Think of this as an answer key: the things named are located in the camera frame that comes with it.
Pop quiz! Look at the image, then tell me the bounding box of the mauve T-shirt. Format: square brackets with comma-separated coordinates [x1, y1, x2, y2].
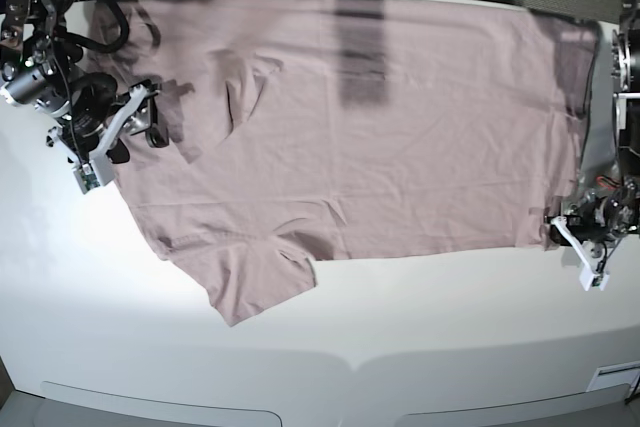
[87, 0, 601, 328]

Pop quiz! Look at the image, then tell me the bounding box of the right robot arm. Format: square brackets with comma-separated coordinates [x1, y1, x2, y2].
[1, 0, 169, 193]

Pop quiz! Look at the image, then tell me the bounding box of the white label sticker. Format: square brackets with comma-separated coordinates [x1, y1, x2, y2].
[586, 361, 640, 392]

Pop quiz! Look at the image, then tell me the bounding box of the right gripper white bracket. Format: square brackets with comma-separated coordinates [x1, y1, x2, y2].
[46, 73, 169, 194]

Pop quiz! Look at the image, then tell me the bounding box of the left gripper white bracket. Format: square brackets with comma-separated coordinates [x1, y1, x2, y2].
[547, 199, 639, 291]

